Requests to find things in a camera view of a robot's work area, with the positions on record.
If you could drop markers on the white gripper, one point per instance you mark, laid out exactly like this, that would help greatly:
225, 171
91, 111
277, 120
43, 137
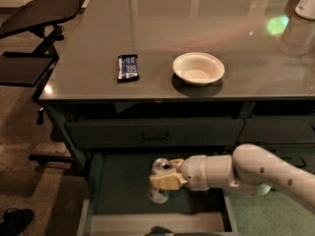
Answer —
194, 171

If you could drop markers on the green 7up soda can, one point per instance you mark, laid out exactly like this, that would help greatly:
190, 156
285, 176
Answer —
158, 193

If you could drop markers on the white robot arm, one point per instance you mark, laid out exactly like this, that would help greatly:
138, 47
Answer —
249, 171

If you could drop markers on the closed top drawer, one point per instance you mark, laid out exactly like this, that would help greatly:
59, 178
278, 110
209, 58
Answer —
155, 132

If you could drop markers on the open middle drawer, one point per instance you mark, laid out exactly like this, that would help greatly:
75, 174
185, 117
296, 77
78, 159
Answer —
118, 203

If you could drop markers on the top right drawer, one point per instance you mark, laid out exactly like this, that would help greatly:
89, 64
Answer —
278, 130

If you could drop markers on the white paper bowl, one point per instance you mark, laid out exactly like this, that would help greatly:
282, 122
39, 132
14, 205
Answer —
198, 69

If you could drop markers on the dark blue snack packet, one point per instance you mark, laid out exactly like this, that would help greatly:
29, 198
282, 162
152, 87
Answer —
128, 68

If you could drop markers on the black shoe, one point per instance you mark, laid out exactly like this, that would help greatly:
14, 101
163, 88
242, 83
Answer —
14, 221

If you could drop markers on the white bottle at corner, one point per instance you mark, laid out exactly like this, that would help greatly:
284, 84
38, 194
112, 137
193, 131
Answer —
306, 9

